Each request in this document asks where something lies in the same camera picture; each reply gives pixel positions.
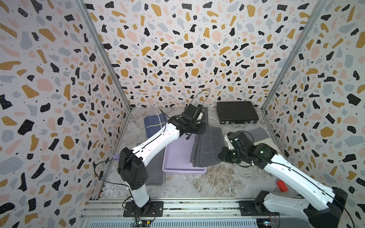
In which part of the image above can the red block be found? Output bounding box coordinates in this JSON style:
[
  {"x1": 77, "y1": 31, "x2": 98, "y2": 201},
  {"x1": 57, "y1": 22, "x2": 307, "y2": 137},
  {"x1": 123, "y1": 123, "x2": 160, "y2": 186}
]
[{"x1": 276, "y1": 180, "x2": 289, "y2": 192}]

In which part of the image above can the lilac plastic basket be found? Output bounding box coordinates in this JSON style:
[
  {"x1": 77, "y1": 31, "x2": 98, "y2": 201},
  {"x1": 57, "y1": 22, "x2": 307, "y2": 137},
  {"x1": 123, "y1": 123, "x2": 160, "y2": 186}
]
[{"x1": 162, "y1": 135, "x2": 207, "y2": 175}]

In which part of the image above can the grey and cream pillowcase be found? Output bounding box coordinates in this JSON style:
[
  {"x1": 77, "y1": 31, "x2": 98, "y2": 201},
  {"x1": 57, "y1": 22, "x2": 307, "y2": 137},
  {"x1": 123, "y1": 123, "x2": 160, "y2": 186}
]
[{"x1": 248, "y1": 127, "x2": 281, "y2": 153}]

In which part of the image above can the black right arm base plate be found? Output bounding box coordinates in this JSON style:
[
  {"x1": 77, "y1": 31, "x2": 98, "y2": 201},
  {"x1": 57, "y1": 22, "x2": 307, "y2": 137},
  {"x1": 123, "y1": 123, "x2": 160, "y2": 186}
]
[{"x1": 238, "y1": 191, "x2": 279, "y2": 216}]

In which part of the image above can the navy blue striped pillowcase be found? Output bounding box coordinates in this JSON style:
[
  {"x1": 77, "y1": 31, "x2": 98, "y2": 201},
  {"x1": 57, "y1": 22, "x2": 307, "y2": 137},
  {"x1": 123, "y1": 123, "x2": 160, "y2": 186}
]
[{"x1": 144, "y1": 114, "x2": 167, "y2": 139}]

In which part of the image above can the black hard briefcase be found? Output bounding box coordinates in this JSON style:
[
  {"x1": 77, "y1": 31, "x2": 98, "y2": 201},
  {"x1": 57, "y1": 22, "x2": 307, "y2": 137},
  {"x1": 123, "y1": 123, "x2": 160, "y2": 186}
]
[{"x1": 217, "y1": 101, "x2": 259, "y2": 124}]

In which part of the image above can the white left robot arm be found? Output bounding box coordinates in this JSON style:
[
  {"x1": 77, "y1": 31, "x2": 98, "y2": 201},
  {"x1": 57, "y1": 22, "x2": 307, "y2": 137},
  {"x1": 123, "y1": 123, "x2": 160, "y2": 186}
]
[{"x1": 117, "y1": 104, "x2": 206, "y2": 210}]

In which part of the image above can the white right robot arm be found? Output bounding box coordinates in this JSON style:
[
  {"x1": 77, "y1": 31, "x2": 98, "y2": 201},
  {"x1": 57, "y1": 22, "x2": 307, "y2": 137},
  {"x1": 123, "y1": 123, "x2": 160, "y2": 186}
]
[{"x1": 218, "y1": 131, "x2": 348, "y2": 228}]

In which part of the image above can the grey passion pillowcase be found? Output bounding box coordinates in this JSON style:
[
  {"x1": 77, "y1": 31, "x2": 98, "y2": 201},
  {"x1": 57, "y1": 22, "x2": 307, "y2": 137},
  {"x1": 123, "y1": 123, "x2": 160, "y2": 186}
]
[{"x1": 145, "y1": 149, "x2": 165, "y2": 186}]

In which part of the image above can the dark grey checked pillowcase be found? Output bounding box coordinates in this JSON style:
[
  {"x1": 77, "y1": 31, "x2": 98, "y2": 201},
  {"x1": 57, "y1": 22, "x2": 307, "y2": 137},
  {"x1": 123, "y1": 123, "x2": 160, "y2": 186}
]
[{"x1": 190, "y1": 126, "x2": 225, "y2": 168}]

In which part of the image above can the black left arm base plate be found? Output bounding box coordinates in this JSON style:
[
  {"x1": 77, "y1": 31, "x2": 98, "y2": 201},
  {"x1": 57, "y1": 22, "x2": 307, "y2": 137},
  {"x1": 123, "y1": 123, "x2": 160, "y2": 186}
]
[{"x1": 123, "y1": 201, "x2": 164, "y2": 218}]

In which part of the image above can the green circuit board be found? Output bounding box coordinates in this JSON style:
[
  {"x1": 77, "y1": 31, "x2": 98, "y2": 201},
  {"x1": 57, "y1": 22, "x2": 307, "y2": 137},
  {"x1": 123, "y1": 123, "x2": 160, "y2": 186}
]
[{"x1": 133, "y1": 218, "x2": 153, "y2": 228}]

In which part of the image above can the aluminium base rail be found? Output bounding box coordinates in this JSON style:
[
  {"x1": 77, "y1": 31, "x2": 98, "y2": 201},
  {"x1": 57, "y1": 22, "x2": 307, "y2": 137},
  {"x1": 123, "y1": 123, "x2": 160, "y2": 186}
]
[{"x1": 79, "y1": 198, "x2": 327, "y2": 228}]

